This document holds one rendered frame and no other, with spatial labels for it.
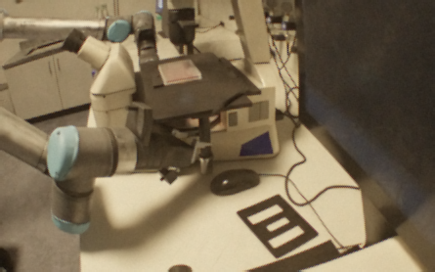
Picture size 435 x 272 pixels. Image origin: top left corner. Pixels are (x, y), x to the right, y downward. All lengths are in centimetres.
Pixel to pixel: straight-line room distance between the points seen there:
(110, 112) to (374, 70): 61
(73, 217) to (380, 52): 54
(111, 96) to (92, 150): 22
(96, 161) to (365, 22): 44
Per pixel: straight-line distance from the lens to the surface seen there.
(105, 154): 52
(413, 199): 21
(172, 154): 63
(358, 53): 23
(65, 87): 299
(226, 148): 79
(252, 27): 79
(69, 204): 56
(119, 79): 69
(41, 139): 67
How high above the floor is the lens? 123
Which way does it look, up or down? 32 degrees down
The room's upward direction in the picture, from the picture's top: 3 degrees counter-clockwise
